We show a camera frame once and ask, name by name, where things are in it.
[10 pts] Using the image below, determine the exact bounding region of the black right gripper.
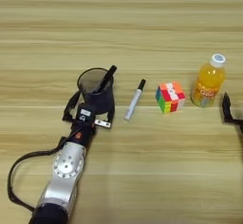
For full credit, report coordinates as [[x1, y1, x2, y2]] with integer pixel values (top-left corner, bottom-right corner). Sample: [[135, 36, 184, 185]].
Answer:
[[221, 92, 243, 134]]

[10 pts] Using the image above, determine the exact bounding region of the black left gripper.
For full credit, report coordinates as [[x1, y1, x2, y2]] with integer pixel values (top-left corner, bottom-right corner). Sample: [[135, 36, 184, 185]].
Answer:
[[62, 89, 116, 141]]

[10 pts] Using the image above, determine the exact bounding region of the black mesh pen cup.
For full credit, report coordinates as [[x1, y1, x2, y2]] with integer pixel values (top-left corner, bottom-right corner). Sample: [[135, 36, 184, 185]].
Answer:
[[77, 67, 116, 116]]

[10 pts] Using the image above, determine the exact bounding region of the black marker pen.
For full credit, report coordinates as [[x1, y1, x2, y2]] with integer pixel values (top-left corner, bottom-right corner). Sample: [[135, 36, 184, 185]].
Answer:
[[93, 65, 118, 95]]

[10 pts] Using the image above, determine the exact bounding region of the white marker with black cap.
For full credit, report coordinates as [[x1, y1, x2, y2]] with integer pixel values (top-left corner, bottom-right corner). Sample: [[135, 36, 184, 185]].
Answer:
[[123, 78, 147, 121]]

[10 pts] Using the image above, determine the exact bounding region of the colourful puzzle cube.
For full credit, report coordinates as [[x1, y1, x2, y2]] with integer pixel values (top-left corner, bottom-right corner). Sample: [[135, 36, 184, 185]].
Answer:
[[155, 81, 187, 115]]

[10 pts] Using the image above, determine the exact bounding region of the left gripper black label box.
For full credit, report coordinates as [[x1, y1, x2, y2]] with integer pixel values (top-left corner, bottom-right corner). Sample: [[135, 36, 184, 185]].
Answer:
[[75, 103, 97, 123]]

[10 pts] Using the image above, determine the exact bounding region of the orange juice bottle white cap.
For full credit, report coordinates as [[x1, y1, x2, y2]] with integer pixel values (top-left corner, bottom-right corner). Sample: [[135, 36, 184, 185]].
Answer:
[[190, 53, 227, 109]]

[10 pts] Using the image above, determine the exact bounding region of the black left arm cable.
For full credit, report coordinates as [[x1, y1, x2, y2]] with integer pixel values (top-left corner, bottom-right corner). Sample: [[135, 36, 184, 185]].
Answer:
[[7, 129, 69, 213]]

